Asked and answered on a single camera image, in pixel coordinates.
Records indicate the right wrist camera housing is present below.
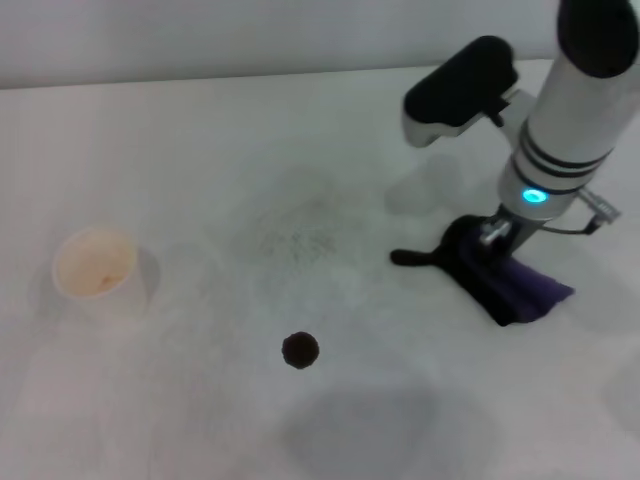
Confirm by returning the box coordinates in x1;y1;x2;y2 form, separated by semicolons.
401;34;536;149

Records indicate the grey right wrist cable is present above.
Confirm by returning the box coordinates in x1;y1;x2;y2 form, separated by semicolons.
538;188;622;236

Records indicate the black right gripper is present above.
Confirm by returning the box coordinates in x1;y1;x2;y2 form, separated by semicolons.
478;211;547;262

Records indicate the purple rag with black edge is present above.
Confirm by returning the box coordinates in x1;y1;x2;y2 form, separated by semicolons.
389;214;576;329

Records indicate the black water stain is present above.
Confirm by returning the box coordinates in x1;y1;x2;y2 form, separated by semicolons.
281;331;320;372

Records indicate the white paper cup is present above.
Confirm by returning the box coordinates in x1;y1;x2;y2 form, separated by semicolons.
52;225;161;319

